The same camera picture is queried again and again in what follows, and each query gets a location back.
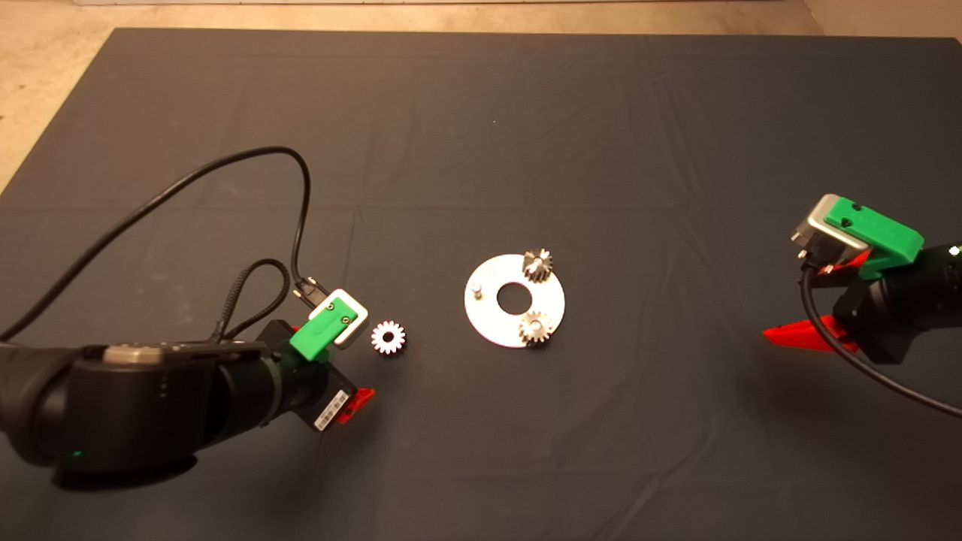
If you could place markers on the green right camera mount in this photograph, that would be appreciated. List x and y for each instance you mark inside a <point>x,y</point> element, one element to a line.
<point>875,229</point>

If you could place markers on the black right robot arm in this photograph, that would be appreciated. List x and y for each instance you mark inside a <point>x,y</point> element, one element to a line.
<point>936,289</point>

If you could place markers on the small steel planetary gear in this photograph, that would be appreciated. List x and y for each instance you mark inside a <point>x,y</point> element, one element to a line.
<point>537,264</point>
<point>388,337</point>
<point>536,328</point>

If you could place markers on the green left camera mount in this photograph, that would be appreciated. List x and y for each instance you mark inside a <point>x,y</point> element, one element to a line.
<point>323,330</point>

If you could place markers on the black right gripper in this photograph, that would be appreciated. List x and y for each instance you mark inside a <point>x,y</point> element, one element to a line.
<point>875,323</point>

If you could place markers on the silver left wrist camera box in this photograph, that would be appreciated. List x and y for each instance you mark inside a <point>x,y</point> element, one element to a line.
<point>359,330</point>

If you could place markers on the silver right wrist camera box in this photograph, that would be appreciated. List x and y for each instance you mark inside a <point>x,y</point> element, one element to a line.
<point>819,225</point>

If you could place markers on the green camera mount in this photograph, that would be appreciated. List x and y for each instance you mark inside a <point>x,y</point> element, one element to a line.
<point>875,229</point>
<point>323,330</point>

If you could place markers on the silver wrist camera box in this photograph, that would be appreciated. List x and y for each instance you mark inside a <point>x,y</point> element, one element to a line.
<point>359,330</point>
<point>819,225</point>

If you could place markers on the dark grey table cloth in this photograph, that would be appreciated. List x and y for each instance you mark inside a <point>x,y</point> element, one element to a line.
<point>526,113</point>

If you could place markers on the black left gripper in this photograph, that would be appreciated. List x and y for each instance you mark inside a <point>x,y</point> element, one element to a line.
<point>312,391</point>

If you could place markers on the round metal carrier plate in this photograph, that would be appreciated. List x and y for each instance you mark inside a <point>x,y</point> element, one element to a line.
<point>488,315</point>

